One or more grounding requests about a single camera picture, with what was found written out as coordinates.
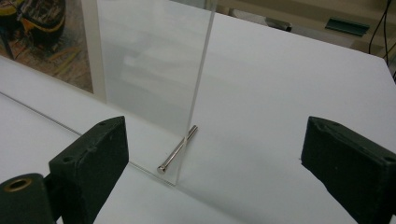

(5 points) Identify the painting print with white border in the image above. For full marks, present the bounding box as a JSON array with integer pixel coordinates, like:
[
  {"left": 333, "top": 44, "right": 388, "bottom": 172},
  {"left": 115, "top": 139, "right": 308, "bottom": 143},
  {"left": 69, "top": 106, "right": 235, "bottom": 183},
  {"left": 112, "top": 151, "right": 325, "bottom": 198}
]
[{"left": 0, "top": 0, "right": 107, "bottom": 103}]

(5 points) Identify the long metal frame pin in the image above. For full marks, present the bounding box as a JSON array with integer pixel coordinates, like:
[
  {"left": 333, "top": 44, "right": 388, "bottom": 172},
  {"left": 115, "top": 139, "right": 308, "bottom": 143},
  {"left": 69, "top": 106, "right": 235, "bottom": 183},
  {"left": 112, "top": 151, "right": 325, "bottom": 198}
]
[{"left": 157, "top": 124, "right": 199, "bottom": 175}]

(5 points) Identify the green metal profile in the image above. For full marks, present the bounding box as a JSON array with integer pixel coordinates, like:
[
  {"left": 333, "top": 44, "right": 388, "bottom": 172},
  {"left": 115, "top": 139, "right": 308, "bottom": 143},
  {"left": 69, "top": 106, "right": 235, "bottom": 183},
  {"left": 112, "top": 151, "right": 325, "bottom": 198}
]
[{"left": 325, "top": 17, "right": 371, "bottom": 37}]

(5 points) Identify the clear acrylic photo frame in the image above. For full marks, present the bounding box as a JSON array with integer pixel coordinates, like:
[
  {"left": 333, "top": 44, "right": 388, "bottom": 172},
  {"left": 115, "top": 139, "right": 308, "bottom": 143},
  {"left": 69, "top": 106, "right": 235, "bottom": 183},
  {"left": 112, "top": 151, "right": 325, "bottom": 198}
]
[{"left": 0, "top": 0, "right": 219, "bottom": 187}]

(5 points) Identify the grey tube with dark end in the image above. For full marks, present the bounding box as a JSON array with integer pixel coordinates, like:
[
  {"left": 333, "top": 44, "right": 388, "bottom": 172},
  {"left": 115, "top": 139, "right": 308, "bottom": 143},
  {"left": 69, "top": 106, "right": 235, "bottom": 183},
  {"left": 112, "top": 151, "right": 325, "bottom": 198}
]
[{"left": 232, "top": 8, "right": 293, "bottom": 33}]

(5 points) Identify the black cable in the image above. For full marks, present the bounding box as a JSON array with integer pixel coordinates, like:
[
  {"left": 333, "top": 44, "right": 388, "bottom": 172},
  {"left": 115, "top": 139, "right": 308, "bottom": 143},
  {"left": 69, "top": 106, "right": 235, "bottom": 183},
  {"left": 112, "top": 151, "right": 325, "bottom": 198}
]
[{"left": 368, "top": 0, "right": 396, "bottom": 68}]

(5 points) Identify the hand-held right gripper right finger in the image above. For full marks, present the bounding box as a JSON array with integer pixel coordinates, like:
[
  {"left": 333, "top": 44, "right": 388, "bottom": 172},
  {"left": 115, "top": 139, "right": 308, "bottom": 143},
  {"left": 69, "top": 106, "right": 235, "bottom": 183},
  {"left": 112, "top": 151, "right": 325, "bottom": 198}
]
[{"left": 300, "top": 116, "right": 396, "bottom": 224}]

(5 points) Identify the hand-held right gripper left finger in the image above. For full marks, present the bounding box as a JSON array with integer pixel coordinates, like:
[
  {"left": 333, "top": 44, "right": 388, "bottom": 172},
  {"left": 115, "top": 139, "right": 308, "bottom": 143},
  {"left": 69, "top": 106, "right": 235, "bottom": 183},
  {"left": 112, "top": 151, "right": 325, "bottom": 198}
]
[{"left": 49, "top": 115, "right": 130, "bottom": 224}]

